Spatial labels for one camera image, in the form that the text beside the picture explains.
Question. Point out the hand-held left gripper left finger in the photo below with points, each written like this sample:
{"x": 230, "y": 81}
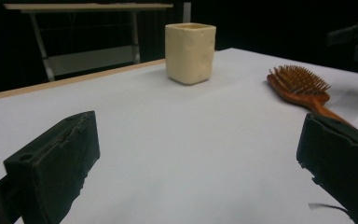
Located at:
{"x": 52, "y": 161}

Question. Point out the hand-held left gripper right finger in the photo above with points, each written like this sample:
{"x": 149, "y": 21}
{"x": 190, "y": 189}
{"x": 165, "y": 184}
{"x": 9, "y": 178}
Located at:
{"x": 341, "y": 161}

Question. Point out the wooden hairbrush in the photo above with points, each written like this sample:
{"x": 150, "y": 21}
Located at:
{"x": 295, "y": 90}

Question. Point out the cream square cup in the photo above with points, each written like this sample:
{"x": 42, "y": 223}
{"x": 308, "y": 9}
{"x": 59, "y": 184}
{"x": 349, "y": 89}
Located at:
{"x": 189, "y": 53}

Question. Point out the white table sheet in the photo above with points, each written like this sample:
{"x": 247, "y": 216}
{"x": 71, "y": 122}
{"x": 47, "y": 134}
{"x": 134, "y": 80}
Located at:
{"x": 180, "y": 140}

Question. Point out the white metal frame table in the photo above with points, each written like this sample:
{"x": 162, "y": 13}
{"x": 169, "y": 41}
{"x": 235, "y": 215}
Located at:
{"x": 87, "y": 60}

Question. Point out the white vertical post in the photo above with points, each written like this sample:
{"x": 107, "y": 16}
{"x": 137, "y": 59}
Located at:
{"x": 186, "y": 12}

